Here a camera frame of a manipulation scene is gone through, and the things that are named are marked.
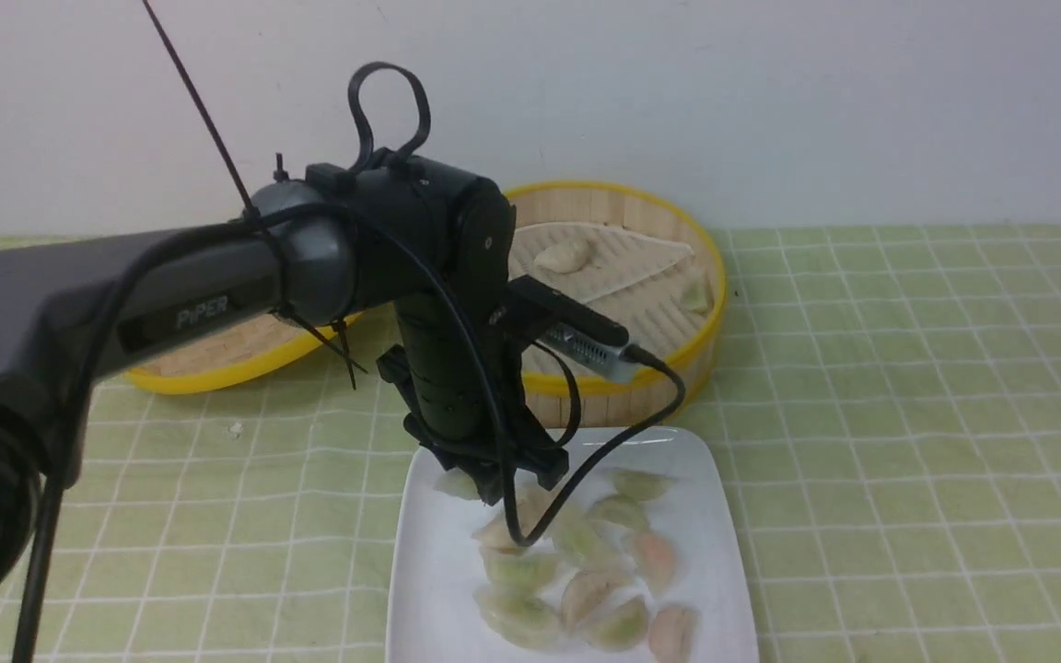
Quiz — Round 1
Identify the pink dumpling bottom right plate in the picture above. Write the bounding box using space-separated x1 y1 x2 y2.
647 603 700 663

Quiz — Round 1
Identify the pale pink dumpling upper plate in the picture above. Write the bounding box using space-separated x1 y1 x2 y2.
517 479 576 539

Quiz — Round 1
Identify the green dumpling upper middle plate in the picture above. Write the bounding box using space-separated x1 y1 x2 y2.
586 494 651 533

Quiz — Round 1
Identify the white dumpling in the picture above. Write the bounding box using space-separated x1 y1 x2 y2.
533 238 593 275

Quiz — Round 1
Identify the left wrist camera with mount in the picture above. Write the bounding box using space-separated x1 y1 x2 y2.
490 275 637 383

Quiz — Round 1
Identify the white square plate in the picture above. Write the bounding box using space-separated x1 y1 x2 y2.
386 425 761 662

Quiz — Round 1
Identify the black cable tie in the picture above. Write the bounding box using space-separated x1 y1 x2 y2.
143 1 356 353

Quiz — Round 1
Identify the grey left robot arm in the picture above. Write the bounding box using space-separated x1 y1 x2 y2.
0 150 568 585

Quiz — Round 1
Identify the green dumpling plate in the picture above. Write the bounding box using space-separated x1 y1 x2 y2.
480 547 563 593
581 595 651 652
586 494 651 533
472 585 563 650

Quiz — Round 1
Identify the green checkered tablecloth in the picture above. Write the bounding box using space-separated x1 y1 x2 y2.
37 224 1061 662

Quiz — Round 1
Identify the pale dumpling left on plate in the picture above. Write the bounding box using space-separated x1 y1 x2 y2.
472 496 538 551

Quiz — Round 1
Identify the green dumpling left middle plate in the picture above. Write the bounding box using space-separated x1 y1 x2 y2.
480 547 563 593

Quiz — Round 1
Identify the pink dumpling right of plate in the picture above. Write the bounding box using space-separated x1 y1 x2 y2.
622 531 679 599

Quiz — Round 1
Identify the pink dumpling lower centre plate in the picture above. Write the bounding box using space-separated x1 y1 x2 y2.
559 569 634 633

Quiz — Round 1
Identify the black left camera cable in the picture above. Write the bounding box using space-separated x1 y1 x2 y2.
10 200 686 663

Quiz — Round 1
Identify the white steamer liner paper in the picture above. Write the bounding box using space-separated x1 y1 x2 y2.
509 222 713 356

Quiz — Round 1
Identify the green dumpling bottom centre plate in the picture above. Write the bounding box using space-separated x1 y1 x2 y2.
581 595 651 652

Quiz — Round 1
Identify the bamboo steamer lid yellow rim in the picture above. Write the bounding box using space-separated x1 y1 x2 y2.
123 315 321 395

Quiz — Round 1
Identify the green dumpling lower left plate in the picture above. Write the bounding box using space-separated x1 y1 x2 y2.
472 585 563 650

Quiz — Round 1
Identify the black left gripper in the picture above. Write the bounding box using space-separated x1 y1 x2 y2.
378 293 569 506

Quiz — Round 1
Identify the bamboo steamer basket yellow rim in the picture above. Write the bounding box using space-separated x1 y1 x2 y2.
507 180 729 396

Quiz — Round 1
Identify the green dumpling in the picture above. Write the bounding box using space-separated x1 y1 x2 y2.
434 469 481 501
611 469 678 503
679 275 713 315
551 514 622 571

